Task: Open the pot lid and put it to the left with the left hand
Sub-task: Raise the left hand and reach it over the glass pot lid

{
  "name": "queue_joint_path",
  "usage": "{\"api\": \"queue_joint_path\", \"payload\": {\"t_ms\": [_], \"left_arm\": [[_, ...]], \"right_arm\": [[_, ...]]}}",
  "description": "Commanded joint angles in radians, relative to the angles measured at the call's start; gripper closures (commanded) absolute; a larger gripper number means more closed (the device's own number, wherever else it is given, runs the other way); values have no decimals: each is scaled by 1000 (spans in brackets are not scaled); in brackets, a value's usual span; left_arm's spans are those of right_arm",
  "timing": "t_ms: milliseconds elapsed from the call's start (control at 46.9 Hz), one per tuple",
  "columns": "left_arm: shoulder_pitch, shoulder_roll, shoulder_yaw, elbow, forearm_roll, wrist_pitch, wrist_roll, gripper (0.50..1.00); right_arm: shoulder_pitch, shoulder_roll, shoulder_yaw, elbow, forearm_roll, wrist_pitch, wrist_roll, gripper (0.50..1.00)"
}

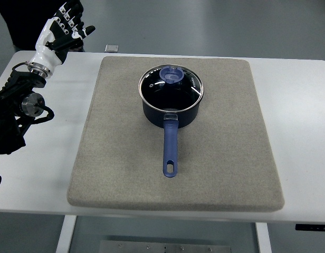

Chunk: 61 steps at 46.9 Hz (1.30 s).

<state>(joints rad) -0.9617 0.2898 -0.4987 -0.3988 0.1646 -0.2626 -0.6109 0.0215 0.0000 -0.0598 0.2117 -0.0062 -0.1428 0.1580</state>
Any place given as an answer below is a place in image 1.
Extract beige felt mat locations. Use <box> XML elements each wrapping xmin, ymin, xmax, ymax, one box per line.
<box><xmin>67</xmin><ymin>56</ymin><xmax>284</xmax><ymax>212</ymax></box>

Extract white table leg left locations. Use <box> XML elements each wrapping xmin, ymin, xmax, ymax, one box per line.
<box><xmin>55</xmin><ymin>215</ymin><xmax>77</xmax><ymax>253</ymax></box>

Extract small grey floor plate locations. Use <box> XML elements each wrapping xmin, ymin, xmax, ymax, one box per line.
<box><xmin>104</xmin><ymin>44</ymin><xmax>119</xmax><ymax>53</ymax></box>

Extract white table leg right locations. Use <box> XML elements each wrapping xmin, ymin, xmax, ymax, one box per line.
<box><xmin>255</xmin><ymin>222</ymin><xmax>272</xmax><ymax>253</ymax></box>

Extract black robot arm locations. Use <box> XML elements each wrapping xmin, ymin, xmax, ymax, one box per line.
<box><xmin>0</xmin><ymin>62</ymin><xmax>54</xmax><ymax>154</ymax></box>

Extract black table control panel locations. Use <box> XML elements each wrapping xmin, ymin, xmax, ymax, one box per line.
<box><xmin>295</xmin><ymin>224</ymin><xmax>325</xmax><ymax>232</ymax></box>

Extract glass pot lid blue knob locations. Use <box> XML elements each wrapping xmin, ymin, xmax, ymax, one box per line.
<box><xmin>139</xmin><ymin>64</ymin><xmax>204</xmax><ymax>112</ymax></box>

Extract white table leg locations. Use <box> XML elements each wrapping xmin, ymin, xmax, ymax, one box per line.
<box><xmin>55</xmin><ymin>215</ymin><xmax>77</xmax><ymax>253</ymax></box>
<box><xmin>255</xmin><ymin>222</ymin><xmax>272</xmax><ymax>253</ymax></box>

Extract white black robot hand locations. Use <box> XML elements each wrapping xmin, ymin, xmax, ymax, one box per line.
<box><xmin>28</xmin><ymin>1</ymin><xmax>95</xmax><ymax>77</ymax></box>

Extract dark blue saucepan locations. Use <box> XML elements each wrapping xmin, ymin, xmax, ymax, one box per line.
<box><xmin>138</xmin><ymin>64</ymin><xmax>205</xmax><ymax>179</ymax></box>

